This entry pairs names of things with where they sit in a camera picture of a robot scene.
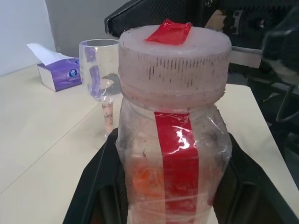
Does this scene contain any purple tissue box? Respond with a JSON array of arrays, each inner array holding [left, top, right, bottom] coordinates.
[[26, 43, 83, 93]]

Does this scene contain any black cable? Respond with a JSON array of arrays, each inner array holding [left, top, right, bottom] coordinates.
[[275, 83, 297, 122]]

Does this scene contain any clear plastic wine glass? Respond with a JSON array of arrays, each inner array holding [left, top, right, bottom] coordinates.
[[78, 39, 122, 150]]

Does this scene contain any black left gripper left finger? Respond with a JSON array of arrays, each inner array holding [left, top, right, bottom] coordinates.
[[62, 127, 129, 224]]

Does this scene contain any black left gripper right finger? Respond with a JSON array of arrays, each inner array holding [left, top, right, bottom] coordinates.
[[211, 133, 295, 224]]

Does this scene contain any clear plastic bottle red tape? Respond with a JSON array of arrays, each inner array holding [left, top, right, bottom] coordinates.
[[114, 19, 234, 224]]

